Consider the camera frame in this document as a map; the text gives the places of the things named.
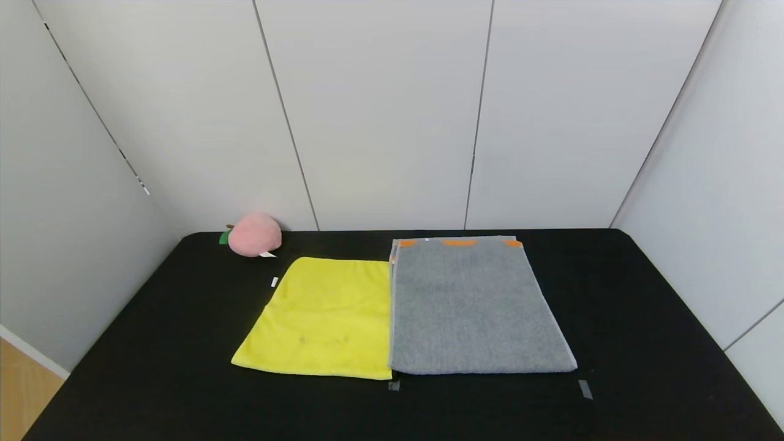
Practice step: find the white baseboard strip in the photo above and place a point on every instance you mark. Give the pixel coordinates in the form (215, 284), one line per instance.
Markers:
(33, 353)

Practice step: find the grey towel with orange marks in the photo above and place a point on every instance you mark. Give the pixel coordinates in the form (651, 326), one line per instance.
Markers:
(471, 306)

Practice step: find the yellow microfibre towel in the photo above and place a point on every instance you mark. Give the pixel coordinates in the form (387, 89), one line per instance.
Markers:
(318, 318)

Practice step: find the pink plush peach toy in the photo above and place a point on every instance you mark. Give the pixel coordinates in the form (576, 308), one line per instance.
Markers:
(254, 234)

